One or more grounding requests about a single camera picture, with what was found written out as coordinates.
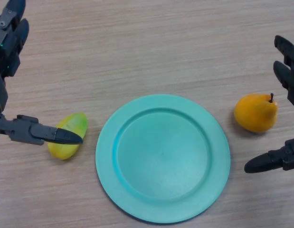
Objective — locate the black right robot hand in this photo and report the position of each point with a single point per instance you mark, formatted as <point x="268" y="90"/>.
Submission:
<point x="290" y="71"/>

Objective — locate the teal green round plate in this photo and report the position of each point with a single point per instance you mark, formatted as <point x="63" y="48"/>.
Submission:
<point x="163" y="161"/>

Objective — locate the yellow orange pear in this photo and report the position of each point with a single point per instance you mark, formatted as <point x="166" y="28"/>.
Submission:
<point x="254" y="114"/>

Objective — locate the yellow-green mango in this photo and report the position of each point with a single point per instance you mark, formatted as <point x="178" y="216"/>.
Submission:
<point x="73" y="123"/>

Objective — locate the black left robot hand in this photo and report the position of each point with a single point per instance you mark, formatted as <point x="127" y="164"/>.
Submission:
<point x="23" y="129"/>

